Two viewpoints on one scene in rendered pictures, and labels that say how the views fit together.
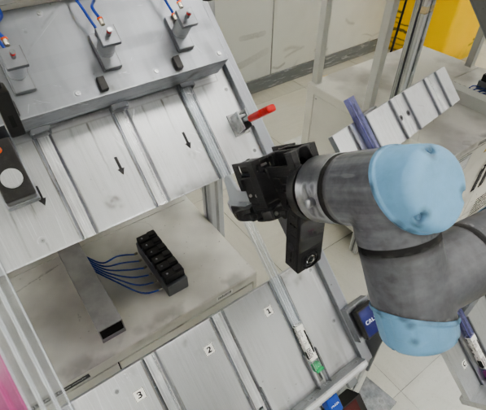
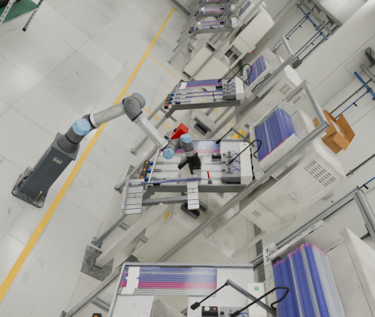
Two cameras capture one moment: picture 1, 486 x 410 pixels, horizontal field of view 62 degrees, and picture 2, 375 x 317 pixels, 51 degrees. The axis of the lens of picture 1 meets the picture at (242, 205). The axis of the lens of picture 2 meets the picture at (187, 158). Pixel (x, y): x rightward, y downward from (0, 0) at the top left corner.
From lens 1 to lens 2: 2.87 m
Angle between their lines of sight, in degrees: 84
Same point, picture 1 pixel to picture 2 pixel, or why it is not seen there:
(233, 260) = (179, 219)
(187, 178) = (203, 174)
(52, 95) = (224, 158)
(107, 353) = not seen: hidden behind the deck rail
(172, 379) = (173, 164)
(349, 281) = not seen: outside the picture
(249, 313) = (174, 174)
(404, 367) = (81, 288)
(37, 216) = (209, 160)
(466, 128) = not seen: outside the picture
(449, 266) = (174, 141)
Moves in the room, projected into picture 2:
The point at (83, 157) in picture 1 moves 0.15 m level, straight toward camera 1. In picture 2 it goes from (215, 165) to (201, 152)
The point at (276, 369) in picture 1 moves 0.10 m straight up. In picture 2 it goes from (161, 174) to (169, 166)
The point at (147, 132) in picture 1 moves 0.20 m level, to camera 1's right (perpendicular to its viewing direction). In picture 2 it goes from (215, 172) to (203, 175)
